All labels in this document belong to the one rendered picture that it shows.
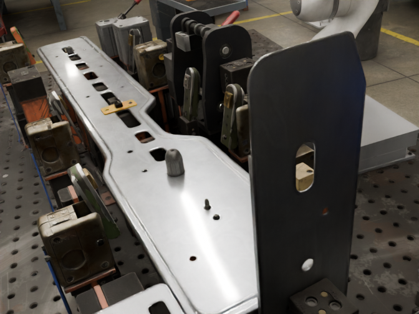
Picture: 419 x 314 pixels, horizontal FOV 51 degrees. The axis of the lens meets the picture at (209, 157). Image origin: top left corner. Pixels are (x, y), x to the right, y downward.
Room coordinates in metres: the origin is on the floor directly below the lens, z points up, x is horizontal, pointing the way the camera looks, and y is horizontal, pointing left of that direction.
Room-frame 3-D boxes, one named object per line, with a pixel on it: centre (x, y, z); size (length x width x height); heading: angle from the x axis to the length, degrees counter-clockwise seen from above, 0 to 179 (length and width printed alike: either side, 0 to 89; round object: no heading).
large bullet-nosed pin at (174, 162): (0.68, 0.06, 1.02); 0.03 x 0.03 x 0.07
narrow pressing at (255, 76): (0.32, -0.08, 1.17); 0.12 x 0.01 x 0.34; 114
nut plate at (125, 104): (0.99, 0.20, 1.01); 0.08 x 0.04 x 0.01; 114
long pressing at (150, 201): (1.00, 0.22, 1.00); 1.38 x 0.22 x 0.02; 24
